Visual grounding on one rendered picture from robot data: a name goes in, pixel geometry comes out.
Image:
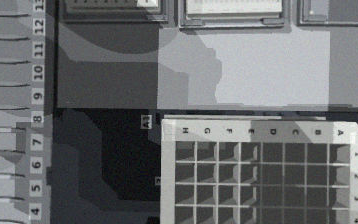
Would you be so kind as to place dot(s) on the white well plate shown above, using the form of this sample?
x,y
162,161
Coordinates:
x,y
113,6

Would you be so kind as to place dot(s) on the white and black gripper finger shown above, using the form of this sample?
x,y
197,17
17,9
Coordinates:
x,y
153,220

